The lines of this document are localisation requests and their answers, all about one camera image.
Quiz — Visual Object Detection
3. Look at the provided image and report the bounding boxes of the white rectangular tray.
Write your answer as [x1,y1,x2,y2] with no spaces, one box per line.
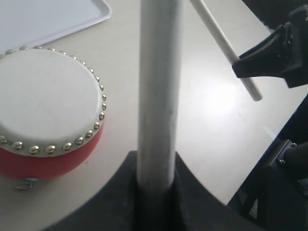
[0,0,112,53]

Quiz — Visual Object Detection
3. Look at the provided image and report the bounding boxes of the red small drum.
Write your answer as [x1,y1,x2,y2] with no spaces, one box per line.
[0,46,106,191]

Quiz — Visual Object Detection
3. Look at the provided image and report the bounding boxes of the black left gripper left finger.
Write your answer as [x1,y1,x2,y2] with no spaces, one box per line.
[45,149,167,231]

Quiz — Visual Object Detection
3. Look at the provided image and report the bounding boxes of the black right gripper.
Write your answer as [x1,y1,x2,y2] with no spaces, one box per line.
[232,6,308,88]

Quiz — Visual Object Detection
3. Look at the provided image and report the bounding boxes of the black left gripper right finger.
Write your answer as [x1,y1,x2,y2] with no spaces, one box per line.
[168,153,262,231]

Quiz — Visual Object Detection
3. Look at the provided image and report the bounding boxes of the short wooden drumstick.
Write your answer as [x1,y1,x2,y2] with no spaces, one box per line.
[190,0,263,102]

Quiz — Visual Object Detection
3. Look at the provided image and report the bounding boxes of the long wooden drumstick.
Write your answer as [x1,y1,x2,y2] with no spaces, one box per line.
[137,0,183,193]

